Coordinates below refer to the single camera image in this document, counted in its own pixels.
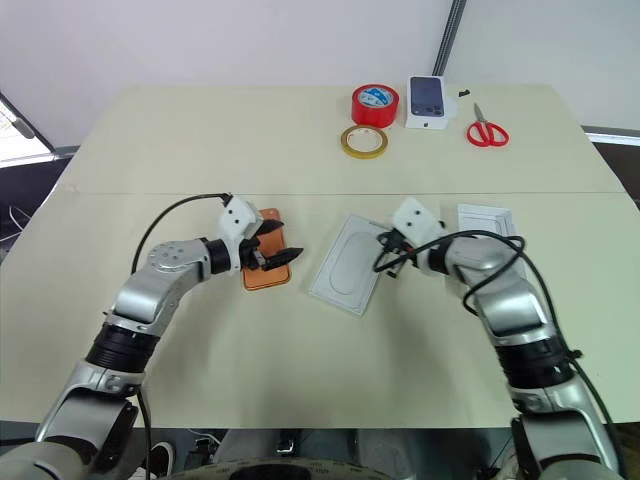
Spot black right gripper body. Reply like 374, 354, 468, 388
377, 228, 409, 257

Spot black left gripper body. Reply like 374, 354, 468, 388
238, 219, 269, 272

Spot white box with dark phone print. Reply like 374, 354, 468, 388
403, 74, 458, 132

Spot yellow tape roll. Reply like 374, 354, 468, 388
340, 124, 390, 162

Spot red tape roll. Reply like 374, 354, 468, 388
350, 83, 400, 129

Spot black shoe with white sole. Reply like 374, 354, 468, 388
148, 440, 177, 477

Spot silver window ledge bar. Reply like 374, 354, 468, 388
581, 124, 640, 147

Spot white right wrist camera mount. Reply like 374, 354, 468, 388
391, 196, 445, 252

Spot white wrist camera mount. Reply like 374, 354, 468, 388
391, 196, 445, 252
215, 198, 263, 275

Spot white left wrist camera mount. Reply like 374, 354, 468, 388
215, 198, 263, 275

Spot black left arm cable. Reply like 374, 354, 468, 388
130, 192, 235, 476

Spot red handled scissors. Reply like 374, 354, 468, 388
466, 102, 511, 149

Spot dark vertical wall strip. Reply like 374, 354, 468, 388
431, 0, 469, 77

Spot thin white floor cable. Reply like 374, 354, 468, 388
0, 201, 32, 247

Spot black diagonal frame bar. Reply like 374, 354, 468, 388
0, 89, 55, 152

